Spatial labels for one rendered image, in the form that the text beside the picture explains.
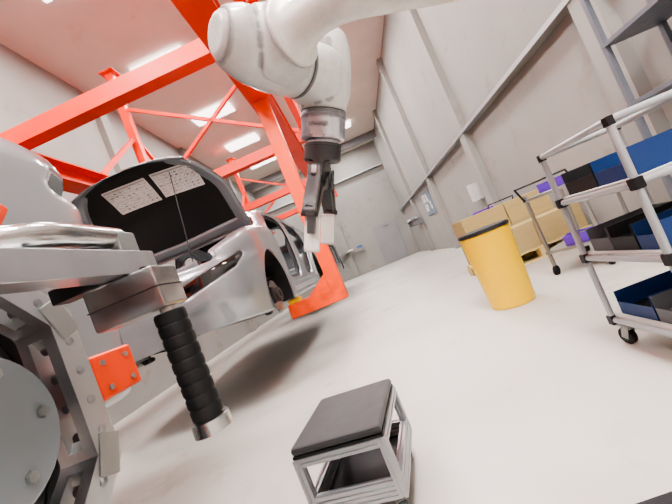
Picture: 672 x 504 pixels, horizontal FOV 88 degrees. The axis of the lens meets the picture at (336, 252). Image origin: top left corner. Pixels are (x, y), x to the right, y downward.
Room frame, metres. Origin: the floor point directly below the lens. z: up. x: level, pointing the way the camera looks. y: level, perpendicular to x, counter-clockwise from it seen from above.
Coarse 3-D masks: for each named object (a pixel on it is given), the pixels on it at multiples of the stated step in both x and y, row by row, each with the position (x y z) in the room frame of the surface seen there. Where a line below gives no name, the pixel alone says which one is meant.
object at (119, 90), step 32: (192, 0) 2.33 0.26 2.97; (256, 0) 6.17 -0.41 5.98; (160, 64) 3.24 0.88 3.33; (192, 64) 3.27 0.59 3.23; (96, 96) 3.30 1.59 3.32; (128, 96) 3.34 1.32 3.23; (256, 96) 3.78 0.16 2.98; (32, 128) 3.35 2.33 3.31; (64, 128) 3.42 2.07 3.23; (128, 128) 6.40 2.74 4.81; (288, 128) 4.88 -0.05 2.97; (256, 160) 6.24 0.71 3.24; (288, 192) 9.24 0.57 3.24
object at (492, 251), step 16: (496, 224) 2.87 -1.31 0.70; (464, 240) 3.03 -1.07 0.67; (480, 240) 2.91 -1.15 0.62; (496, 240) 2.87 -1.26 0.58; (512, 240) 2.92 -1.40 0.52; (480, 256) 2.95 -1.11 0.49; (496, 256) 2.89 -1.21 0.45; (512, 256) 2.89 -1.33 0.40; (480, 272) 3.01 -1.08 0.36; (496, 272) 2.91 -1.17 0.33; (512, 272) 2.88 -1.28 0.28; (496, 288) 2.95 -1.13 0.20; (512, 288) 2.90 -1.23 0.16; (528, 288) 2.92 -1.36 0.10; (496, 304) 3.01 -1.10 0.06; (512, 304) 2.92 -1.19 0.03
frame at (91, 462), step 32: (0, 320) 0.46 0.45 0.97; (32, 320) 0.47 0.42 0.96; (64, 320) 0.50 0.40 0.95; (32, 352) 0.49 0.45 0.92; (64, 352) 0.49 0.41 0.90; (64, 384) 0.48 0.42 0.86; (96, 384) 0.52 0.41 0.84; (64, 416) 0.50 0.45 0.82; (96, 416) 0.50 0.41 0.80; (64, 448) 0.49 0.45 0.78; (96, 448) 0.48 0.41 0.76; (64, 480) 0.47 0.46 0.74; (96, 480) 0.47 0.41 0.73
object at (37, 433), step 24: (0, 360) 0.27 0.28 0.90; (0, 384) 0.27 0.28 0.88; (24, 384) 0.28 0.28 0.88; (0, 408) 0.26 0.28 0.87; (24, 408) 0.28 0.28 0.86; (48, 408) 0.29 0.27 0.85; (0, 432) 0.26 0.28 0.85; (24, 432) 0.27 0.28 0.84; (48, 432) 0.29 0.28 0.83; (0, 456) 0.25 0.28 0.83; (24, 456) 0.27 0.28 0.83; (48, 456) 0.28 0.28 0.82; (0, 480) 0.25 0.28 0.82; (24, 480) 0.26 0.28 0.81; (48, 480) 0.28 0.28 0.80
